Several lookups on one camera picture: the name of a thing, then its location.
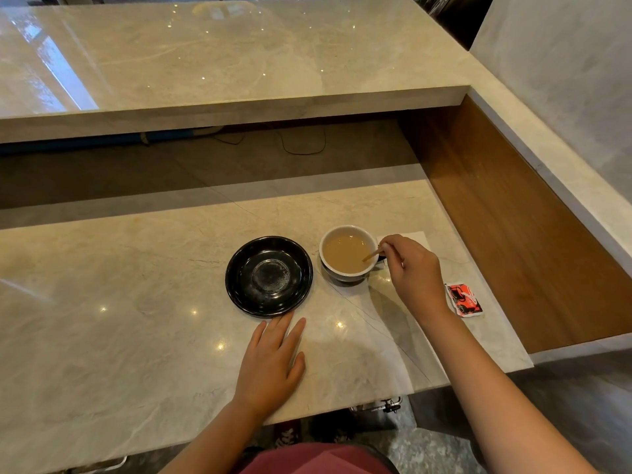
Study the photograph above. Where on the person's right hand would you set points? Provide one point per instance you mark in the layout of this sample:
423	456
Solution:
416	280

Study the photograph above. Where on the person's left hand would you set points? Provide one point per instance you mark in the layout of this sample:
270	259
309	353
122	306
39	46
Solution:
267	369

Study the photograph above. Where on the person's left thumb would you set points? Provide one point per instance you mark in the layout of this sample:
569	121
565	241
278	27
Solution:
298	368

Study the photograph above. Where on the person's right thumb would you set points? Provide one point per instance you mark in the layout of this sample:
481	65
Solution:
390	259

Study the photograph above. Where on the person's left middle finger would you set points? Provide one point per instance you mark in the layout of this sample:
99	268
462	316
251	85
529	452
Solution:
280	329

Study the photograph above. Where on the wooden stir stick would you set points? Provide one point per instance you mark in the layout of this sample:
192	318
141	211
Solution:
371	255

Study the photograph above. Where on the person's right forearm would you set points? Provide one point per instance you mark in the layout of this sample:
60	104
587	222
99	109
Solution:
498	394

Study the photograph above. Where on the person's left forearm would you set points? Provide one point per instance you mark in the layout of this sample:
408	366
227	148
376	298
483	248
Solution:
216	441

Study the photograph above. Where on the white paper napkin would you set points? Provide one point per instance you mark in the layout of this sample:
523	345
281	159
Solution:
410	244

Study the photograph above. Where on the white cup with coffee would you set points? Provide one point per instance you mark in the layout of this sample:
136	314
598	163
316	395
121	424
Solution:
348	253

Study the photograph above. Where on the black saucer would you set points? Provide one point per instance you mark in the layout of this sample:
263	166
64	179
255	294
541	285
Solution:
269	276

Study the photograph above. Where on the red and white sachet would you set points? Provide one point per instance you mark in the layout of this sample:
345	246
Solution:
463	300

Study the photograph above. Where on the person's red clothing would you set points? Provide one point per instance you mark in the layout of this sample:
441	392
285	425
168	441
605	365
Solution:
316	459

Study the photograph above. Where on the blue pipe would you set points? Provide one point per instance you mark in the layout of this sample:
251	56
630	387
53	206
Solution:
98	141

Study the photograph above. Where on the metal bracket under table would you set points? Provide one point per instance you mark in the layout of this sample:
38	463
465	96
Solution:
382	404

